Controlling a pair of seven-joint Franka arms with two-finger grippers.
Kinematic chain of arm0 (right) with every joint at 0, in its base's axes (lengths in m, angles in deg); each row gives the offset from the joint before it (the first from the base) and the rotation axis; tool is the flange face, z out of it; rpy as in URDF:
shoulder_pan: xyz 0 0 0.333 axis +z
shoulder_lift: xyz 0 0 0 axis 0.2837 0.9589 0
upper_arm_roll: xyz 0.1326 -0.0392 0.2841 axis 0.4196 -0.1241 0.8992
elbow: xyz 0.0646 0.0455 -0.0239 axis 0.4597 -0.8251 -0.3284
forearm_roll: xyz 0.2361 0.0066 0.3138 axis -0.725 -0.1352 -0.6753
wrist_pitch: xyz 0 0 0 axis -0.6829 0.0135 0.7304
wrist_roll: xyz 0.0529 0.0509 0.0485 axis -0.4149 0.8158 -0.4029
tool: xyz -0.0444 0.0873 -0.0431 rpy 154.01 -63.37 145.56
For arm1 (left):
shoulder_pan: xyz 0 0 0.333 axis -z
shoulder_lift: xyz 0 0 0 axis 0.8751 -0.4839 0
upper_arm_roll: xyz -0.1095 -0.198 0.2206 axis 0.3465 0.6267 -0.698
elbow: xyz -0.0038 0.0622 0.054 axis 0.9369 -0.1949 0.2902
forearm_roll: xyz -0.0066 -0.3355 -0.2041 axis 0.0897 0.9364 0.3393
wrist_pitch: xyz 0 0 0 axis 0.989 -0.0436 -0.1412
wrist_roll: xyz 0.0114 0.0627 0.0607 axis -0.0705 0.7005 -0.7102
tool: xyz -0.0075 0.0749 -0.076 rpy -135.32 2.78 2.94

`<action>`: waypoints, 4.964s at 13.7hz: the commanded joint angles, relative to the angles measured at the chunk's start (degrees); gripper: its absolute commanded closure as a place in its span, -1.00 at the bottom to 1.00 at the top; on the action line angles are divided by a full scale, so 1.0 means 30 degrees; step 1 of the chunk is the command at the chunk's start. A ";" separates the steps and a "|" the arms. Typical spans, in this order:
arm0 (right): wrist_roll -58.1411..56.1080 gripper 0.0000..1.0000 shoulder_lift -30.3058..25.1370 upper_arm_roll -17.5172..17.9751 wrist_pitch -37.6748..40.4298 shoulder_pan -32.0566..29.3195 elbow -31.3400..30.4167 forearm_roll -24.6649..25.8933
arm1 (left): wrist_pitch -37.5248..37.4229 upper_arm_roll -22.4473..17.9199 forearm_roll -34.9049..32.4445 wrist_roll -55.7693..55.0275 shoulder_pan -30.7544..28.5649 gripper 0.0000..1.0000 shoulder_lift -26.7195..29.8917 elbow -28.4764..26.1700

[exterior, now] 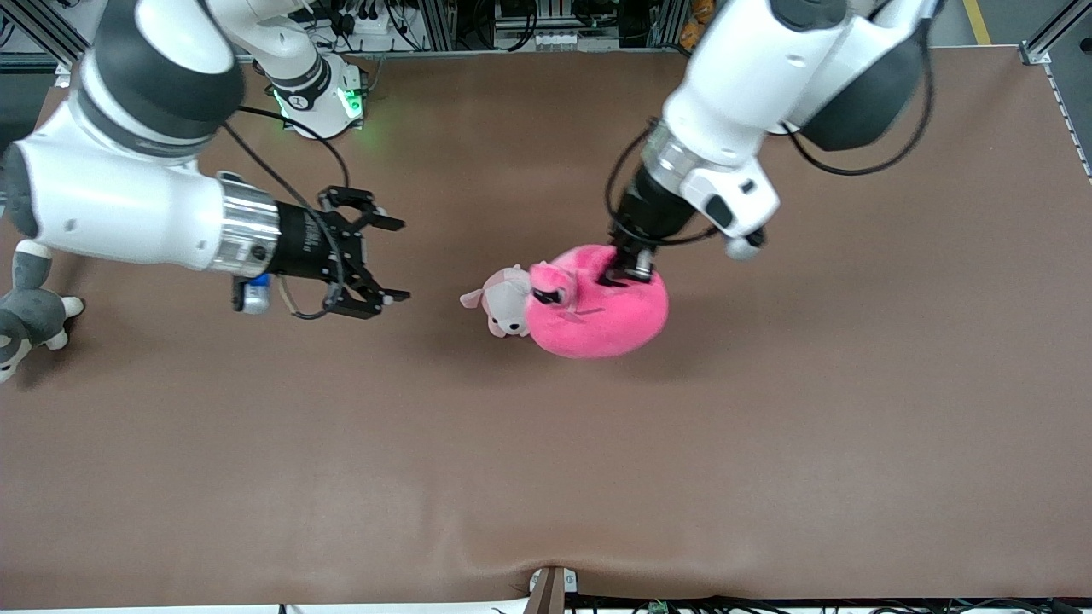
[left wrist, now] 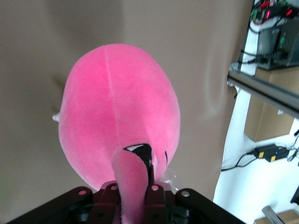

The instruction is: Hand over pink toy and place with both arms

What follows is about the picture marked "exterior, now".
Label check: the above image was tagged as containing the round hot pink plush toy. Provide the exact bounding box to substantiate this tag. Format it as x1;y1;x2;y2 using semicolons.
524;244;671;360

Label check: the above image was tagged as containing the small white pink plush dog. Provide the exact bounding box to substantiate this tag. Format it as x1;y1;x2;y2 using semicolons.
460;266;535;339

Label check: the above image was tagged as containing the white power strip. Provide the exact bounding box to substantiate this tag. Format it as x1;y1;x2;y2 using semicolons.
334;7;395;37

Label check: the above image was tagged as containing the white connector strip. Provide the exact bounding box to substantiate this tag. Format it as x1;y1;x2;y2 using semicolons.
527;29;600;49

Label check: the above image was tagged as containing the pile of orange plush toys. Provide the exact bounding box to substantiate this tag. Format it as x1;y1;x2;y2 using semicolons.
679;0;719;49

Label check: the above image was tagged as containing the brown table mat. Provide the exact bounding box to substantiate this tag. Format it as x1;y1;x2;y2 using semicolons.
0;47;1092;611

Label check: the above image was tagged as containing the grey white plush husky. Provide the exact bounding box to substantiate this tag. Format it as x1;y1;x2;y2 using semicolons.
0;240;86;385

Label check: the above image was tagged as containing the metal table edge clamp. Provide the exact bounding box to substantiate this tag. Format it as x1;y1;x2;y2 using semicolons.
522;565;579;614

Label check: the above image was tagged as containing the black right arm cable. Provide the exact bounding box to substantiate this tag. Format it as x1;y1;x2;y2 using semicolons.
222;104;352;321

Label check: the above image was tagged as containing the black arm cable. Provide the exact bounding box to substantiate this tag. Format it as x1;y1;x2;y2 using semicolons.
605;17;938;250
222;104;352;321

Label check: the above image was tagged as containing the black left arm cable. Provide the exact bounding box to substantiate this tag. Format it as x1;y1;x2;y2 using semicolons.
605;17;938;250

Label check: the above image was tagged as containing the aluminium frame profile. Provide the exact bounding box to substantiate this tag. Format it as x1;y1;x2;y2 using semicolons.
1018;0;1092;67
0;0;112;67

